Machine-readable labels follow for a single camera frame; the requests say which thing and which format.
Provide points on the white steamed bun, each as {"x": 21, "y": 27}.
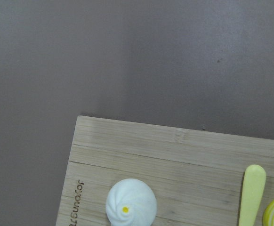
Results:
{"x": 131, "y": 202}

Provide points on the bamboo cutting board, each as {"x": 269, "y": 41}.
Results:
{"x": 195, "y": 175}

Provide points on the yellow plastic knife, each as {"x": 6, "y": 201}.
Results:
{"x": 252, "y": 191}

